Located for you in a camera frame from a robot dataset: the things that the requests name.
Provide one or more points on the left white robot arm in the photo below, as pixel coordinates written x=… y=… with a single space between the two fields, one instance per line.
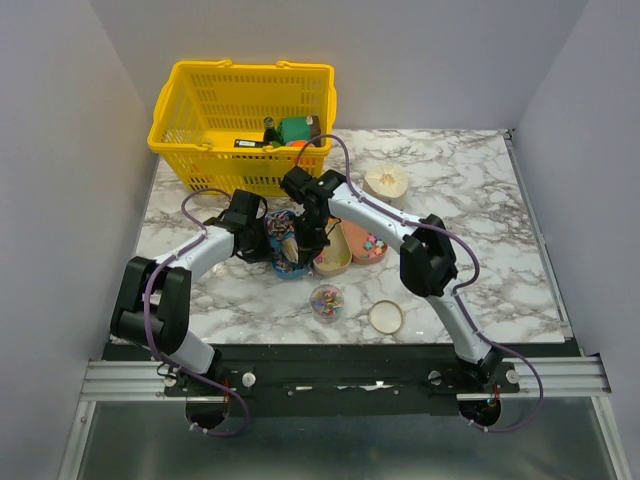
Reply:
x=153 y=303

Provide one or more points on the green glass bottle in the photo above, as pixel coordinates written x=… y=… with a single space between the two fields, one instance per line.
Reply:
x=271 y=135

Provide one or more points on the gold rimmed jar lid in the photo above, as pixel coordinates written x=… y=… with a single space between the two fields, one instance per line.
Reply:
x=386 y=317

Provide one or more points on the black rectangular pack in basket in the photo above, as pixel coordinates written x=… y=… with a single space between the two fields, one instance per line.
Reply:
x=242 y=143

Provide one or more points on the wrapped toilet paper roll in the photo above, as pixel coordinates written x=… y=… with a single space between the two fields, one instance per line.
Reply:
x=389 y=183

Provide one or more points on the green box in basket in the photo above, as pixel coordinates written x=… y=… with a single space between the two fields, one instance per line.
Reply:
x=301 y=128

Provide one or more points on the pink tray of star candies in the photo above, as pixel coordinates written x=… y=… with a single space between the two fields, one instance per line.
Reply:
x=366 y=248

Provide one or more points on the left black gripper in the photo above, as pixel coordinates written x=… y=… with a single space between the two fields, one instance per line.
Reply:
x=264 y=253

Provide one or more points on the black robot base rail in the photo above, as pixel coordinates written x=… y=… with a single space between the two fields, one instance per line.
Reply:
x=345 y=380

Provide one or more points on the beige tray of gummy candies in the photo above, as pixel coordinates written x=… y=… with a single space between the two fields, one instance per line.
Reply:
x=335 y=258

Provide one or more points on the clear glass jar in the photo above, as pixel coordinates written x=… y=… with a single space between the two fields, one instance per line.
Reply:
x=327 y=303

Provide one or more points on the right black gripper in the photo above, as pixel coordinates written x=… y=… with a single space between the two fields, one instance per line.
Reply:
x=308 y=247

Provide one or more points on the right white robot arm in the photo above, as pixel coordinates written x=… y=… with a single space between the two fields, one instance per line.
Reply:
x=427 y=258

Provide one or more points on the silver metal scoop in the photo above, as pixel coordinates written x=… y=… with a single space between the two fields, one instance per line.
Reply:
x=289 y=248

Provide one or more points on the blue tray of striped candies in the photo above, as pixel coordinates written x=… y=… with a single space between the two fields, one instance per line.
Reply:
x=281 y=235

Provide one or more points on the aluminium frame rail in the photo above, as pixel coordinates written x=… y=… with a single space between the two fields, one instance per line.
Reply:
x=138 y=381

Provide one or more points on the yellow plastic shopping basket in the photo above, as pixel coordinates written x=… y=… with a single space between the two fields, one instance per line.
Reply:
x=206 y=105

